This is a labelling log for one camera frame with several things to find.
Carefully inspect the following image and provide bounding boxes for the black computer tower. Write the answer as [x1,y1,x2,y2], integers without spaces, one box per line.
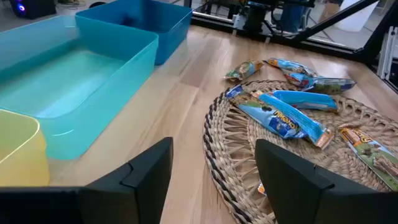
[8,0,58,20]

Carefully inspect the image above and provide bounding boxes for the yellow plastic bin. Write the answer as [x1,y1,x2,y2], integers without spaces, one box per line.
[0,108,50,187]

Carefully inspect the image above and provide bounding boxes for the black aluminium frame rails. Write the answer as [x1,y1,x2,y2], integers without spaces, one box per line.
[183,0,398,94]

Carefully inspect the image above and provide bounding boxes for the green brown granola bar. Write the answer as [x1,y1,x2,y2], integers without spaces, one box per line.
[337,123,398,192]

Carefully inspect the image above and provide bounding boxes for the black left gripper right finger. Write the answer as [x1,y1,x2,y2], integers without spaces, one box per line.
[254,139,352,224]

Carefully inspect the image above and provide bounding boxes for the green orange granola bar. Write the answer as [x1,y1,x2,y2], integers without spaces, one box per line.
[223,59,264,83]

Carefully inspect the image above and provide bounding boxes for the round woven straw placemat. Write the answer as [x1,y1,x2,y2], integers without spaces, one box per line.
[202,80,398,224]

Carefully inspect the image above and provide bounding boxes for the teal plastic bin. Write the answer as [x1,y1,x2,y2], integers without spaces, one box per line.
[0,14,159,161]

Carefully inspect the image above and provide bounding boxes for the dark blue granola bar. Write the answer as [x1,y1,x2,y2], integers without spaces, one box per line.
[224,84,308,140]

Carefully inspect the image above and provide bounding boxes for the blue plastic bin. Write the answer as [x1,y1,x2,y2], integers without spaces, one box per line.
[74,0,193,66]

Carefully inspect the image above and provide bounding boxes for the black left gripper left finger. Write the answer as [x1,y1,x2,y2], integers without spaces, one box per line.
[79,136,174,224]

